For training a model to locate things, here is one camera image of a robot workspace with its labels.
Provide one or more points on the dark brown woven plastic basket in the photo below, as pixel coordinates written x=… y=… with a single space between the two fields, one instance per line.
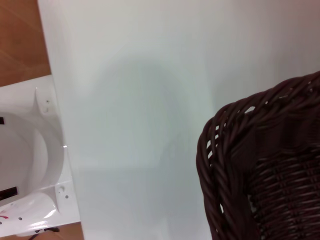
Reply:
x=275 y=162

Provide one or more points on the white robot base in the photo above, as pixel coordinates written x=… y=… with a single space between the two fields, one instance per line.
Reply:
x=52 y=162

